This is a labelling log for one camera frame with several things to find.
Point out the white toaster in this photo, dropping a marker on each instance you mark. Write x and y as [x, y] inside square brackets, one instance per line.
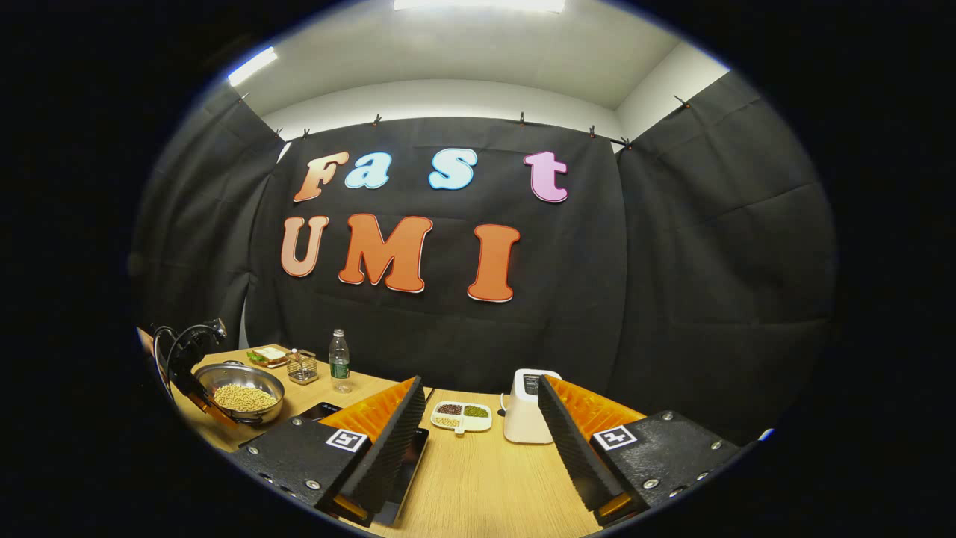
[526, 418]

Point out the black induction cooktop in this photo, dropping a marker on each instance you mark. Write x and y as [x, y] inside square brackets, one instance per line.
[411, 463]

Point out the white divided bean dish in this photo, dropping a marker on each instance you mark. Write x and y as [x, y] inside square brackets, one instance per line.
[463, 417]

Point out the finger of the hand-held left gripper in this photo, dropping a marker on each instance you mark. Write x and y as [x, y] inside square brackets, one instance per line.
[216, 412]

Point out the stainless steel pot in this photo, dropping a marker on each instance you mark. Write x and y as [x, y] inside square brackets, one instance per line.
[224, 377]

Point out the row of small cloth clips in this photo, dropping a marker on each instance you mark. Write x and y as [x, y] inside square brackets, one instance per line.
[376, 119]

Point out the large ceiling light panel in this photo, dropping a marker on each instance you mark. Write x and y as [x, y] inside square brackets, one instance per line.
[478, 4]

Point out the pile of yellow soybeans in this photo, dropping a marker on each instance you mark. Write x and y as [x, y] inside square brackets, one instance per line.
[243, 398]

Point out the black backdrop cloth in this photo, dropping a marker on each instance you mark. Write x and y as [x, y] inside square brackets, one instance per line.
[709, 261]

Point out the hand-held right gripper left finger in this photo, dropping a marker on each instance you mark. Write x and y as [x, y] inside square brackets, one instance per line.
[388, 448]

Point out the narrow ceiling light panel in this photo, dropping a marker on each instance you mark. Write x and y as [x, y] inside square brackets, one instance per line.
[252, 66]

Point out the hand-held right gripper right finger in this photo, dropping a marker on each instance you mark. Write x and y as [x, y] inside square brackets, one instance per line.
[575, 448]

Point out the clear plastic water bottle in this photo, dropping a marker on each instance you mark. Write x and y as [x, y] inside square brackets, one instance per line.
[340, 370]

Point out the sandwich on white plate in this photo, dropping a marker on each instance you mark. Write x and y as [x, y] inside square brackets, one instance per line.
[269, 356]

